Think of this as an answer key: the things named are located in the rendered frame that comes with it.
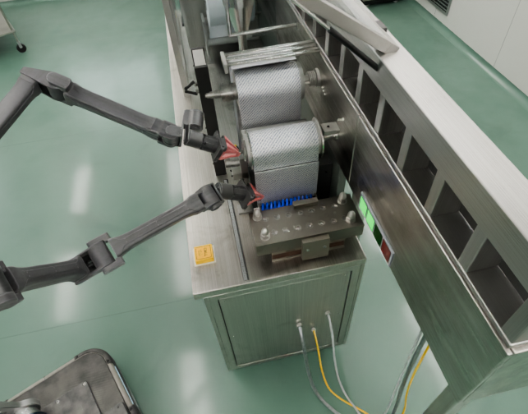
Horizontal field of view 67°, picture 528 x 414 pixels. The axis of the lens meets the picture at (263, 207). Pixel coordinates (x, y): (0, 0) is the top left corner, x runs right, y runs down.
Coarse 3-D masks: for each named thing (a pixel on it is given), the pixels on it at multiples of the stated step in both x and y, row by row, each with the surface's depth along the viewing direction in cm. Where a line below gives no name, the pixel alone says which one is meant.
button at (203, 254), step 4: (208, 244) 156; (196, 248) 155; (200, 248) 154; (204, 248) 154; (208, 248) 154; (212, 248) 155; (196, 252) 153; (200, 252) 153; (204, 252) 153; (208, 252) 153; (212, 252) 153; (196, 256) 152; (200, 256) 152; (204, 256) 152; (208, 256) 152; (212, 256) 152; (196, 260) 151; (200, 260) 151; (204, 260) 151; (208, 260) 152; (212, 260) 152
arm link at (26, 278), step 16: (80, 256) 121; (96, 256) 118; (112, 256) 121; (16, 272) 90; (32, 272) 95; (48, 272) 100; (64, 272) 107; (80, 272) 114; (96, 272) 118; (16, 288) 88; (32, 288) 97; (0, 304) 81
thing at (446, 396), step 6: (354, 198) 189; (360, 216) 196; (444, 390) 134; (450, 390) 130; (438, 396) 140; (444, 396) 135; (450, 396) 131; (432, 402) 146; (438, 402) 141; (444, 402) 136; (450, 402) 132; (456, 402) 128; (462, 402) 130; (432, 408) 147; (438, 408) 142; (444, 408) 137; (450, 408) 133; (456, 408) 134
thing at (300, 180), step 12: (288, 168) 142; (300, 168) 144; (312, 168) 145; (264, 180) 144; (276, 180) 146; (288, 180) 147; (300, 180) 148; (312, 180) 150; (264, 192) 149; (276, 192) 151; (288, 192) 152; (300, 192) 154; (312, 192) 155; (264, 204) 155
